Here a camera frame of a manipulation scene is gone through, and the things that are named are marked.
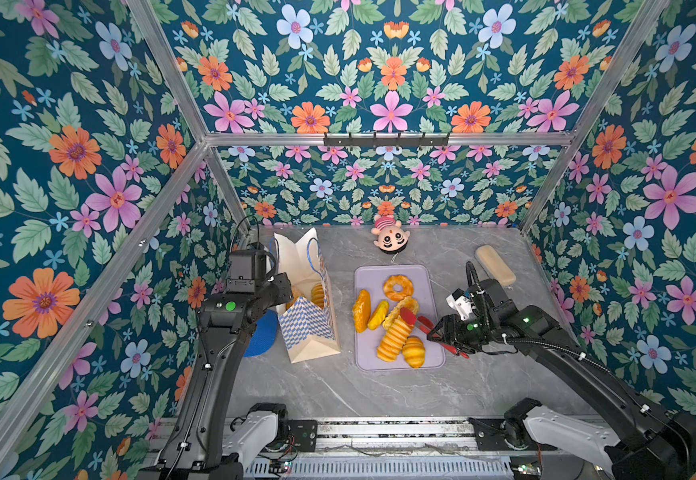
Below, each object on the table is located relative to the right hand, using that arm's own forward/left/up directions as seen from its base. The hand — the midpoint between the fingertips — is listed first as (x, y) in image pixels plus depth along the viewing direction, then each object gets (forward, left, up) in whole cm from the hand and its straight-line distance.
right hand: (433, 338), depth 73 cm
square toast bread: (+13, +8, -11) cm, 19 cm away
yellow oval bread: (+12, +13, -11) cm, 21 cm away
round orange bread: (+20, +39, -11) cm, 46 cm away
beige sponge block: (+33, -29, -14) cm, 46 cm away
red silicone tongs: (+7, 0, -6) cm, 9 cm away
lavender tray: (+30, +15, -16) cm, 37 cm away
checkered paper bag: (+5, +31, -1) cm, 31 cm away
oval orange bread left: (+14, +18, -11) cm, 25 cm away
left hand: (+11, +36, +12) cm, 39 cm away
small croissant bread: (+2, +3, -13) cm, 14 cm away
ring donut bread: (+26, +3, -15) cm, 30 cm away
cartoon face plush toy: (+42, +8, -8) cm, 43 cm away
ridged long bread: (+4, +9, -11) cm, 15 cm away
